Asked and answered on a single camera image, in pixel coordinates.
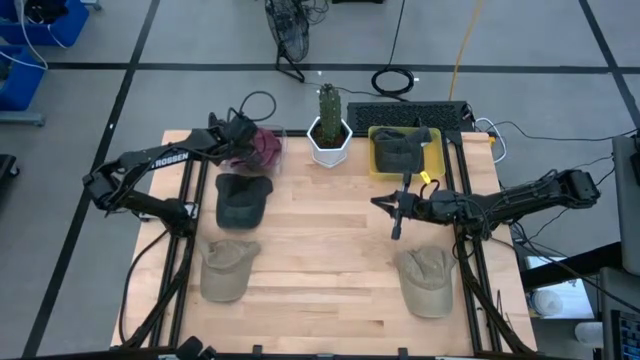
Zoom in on coiled black cable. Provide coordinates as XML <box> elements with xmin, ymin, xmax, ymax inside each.
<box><xmin>370</xmin><ymin>0</ymin><xmax>417</xmax><ymax>98</ymax></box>

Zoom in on white hexagonal plant pot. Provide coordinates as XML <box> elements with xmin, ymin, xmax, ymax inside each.
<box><xmin>306</xmin><ymin>115</ymin><xmax>354</xmax><ymax>169</ymax></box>

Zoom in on clear plastic bin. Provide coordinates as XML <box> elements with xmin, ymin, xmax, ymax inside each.
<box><xmin>217</xmin><ymin>123</ymin><xmax>290</xmax><ymax>179</ymax></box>

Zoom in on tall green cactus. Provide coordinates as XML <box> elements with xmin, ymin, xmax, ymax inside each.
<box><xmin>318</xmin><ymin>82</ymin><xmax>342</xmax><ymax>146</ymax></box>

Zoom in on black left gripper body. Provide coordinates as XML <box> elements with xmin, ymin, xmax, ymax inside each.
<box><xmin>208</xmin><ymin>113</ymin><xmax>259</xmax><ymax>164</ymax></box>

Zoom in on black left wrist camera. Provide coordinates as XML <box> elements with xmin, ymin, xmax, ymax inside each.
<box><xmin>227</xmin><ymin>114</ymin><xmax>260</xmax><ymax>147</ymax></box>

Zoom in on beige baseball cap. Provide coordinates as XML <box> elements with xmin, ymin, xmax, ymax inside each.
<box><xmin>198</xmin><ymin>238</ymin><xmax>262</xmax><ymax>304</ymax></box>
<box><xmin>393</xmin><ymin>245</ymin><xmax>457</xmax><ymax>320</ymax></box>

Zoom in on dark grey baseball cap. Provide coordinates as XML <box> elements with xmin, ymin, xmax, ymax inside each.
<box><xmin>372</xmin><ymin>126</ymin><xmax>434</xmax><ymax>175</ymax></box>
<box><xmin>214</xmin><ymin>172</ymin><xmax>275</xmax><ymax>231</ymax></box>

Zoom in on maroon baseball cap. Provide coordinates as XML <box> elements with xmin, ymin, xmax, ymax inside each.
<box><xmin>248</xmin><ymin>127</ymin><xmax>284</xmax><ymax>170</ymax></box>

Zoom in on white round container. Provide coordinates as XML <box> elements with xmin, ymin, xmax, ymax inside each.
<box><xmin>574</xmin><ymin>321</ymin><xmax>604</xmax><ymax>350</ymax></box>

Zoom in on black aluminium rig frame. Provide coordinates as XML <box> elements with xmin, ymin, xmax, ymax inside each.
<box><xmin>112</xmin><ymin>128</ymin><xmax>624</xmax><ymax>360</ymax></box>

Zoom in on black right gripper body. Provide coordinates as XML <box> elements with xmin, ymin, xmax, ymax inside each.
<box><xmin>391</xmin><ymin>172</ymin><xmax>469</xmax><ymax>240</ymax></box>

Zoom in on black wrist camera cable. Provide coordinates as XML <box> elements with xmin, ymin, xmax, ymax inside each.
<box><xmin>234</xmin><ymin>90</ymin><xmax>278</xmax><ymax>125</ymax></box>

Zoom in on black vented computer case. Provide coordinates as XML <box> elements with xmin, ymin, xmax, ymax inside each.
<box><xmin>345</xmin><ymin>100</ymin><xmax>475</xmax><ymax>135</ymax></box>

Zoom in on grey desk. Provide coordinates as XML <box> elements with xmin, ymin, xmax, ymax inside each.
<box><xmin>598</xmin><ymin>266</ymin><xmax>640</xmax><ymax>360</ymax></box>

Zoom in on black computer keyboard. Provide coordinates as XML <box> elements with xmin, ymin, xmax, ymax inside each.
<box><xmin>610</xmin><ymin>309</ymin><xmax>640</xmax><ymax>360</ymax></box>

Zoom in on blue plastic bin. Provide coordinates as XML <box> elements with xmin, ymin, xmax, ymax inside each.
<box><xmin>0</xmin><ymin>0</ymin><xmax>91</xmax><ymax>48</ymax></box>
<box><xmin>0</xmin><ymin>47</ymin><xmax>47</xmax><ymax>112</ymax></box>

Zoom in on black arm base cable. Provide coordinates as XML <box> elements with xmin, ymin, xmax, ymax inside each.
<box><xmin>118</xmin><ymin>227</ymin><xmax>174</xmax><ymax>347</ymax></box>

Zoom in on yellow hanging cable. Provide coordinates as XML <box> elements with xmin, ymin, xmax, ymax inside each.
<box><xmin>448</xmin><ymin>0</ymin><xmax>485</xmax><ymax>101</ymax></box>

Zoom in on black wire floor fan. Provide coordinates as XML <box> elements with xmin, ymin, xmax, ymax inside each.
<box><xmin>263</xmin><ymin>0</ymin><xmax>311</xmax><ymax>84</ymax></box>

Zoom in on white cable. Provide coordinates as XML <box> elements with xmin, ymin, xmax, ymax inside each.
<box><xmin>473</xmin><ymin>117</ymin><xmax>509</xmax><ymax>166</ymax></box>

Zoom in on yellow plastic bin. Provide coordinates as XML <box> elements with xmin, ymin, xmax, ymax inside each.
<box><xmin>367</xmin><ymin>124</ymin><xmax>447</xmax><ymax>182</ymax></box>

